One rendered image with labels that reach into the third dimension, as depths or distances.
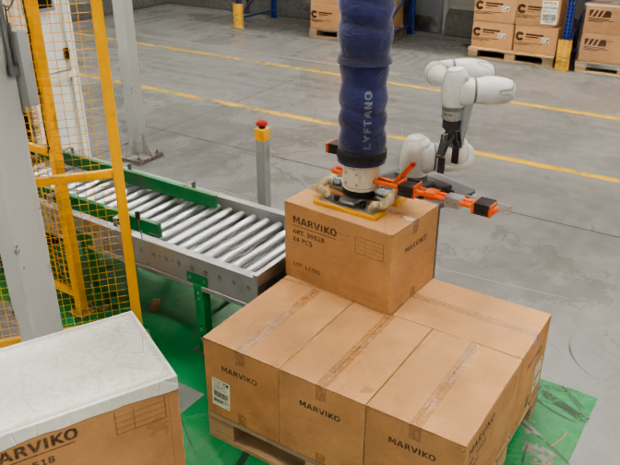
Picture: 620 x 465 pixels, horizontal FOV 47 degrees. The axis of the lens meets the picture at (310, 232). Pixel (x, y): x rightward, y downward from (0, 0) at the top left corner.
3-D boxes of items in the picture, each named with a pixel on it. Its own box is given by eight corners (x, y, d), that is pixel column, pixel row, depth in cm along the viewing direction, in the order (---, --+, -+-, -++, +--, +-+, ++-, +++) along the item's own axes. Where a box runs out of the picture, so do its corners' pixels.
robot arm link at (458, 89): (442, 109, 284) (475, 109, 284) (445, 70, 277) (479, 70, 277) (438, 101, 294) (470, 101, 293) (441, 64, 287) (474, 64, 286)
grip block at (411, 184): (395, 196, 314) (396, 183, 311) (406, 188, 321) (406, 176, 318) (411, 200, 310) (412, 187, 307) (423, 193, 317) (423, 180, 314)
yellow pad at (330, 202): (312, 203, 331) (312, 194, 329) (324, 196, 338) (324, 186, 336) (375, 221, 313) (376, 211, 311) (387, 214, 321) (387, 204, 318)
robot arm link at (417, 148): (398, 168, 402) (399, 130, 392) (430, 168, 401) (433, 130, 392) (399, 178, 387) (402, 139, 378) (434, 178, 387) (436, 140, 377)
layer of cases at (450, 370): (208, 410, 322) (202, 337, 304) (325, 309, 397) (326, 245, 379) (456, 529, 264) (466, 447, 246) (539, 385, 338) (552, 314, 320)
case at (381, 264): (285, 274, 352) (283, 200, 334) (333, 244, 380) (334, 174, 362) (388, 315, 319) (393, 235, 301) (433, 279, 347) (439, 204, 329)
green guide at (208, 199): (38, 156, 497) (35, 144, 493) (50, 151, 504) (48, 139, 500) (214, 208, 418) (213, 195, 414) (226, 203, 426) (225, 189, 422)
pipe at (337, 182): (315, 195, 331) (315, 184, 328) (344, 178, 349) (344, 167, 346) (378, 212, 313) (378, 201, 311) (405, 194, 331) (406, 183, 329)
